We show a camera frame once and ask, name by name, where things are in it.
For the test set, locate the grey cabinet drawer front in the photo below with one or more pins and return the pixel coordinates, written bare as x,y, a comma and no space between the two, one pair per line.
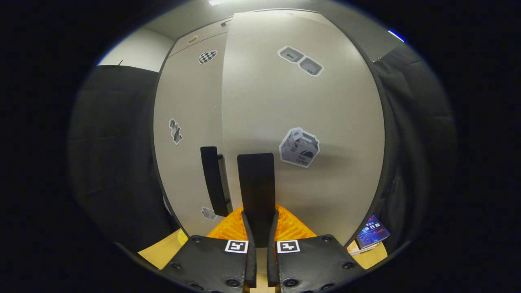
203,34

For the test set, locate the large ceiling light panel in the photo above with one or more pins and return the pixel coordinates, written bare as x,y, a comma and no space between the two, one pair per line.
217,2

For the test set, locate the small ceiling light panel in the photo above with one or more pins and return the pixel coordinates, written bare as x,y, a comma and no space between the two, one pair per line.
396,36

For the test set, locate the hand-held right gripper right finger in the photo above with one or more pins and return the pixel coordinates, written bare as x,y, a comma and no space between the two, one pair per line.
272,264

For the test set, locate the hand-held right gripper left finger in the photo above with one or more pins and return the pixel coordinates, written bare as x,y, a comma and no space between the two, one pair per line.
251,264

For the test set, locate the grey cabinet door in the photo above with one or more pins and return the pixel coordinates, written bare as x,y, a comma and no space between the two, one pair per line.
325,106
187,93

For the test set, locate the blue book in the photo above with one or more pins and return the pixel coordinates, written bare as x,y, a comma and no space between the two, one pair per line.
372,232

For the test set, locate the grey double-door shoe cabinet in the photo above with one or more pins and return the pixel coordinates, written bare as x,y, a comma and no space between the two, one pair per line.
384,122

